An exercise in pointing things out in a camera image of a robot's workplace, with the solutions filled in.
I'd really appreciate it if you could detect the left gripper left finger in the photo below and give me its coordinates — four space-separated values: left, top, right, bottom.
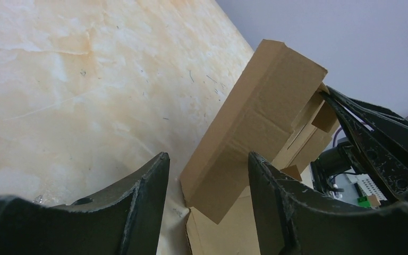
0 152 170 254

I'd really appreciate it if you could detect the brown cardboard box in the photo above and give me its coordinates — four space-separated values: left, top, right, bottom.
180 39 339 254

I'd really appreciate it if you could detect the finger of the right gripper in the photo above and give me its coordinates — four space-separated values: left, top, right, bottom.
320 91 408 202
328 87 408 155

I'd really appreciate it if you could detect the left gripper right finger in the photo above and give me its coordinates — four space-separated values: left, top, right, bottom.
248 152 408 254

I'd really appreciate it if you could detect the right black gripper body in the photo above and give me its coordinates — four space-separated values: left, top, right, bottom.
309 139 389 207

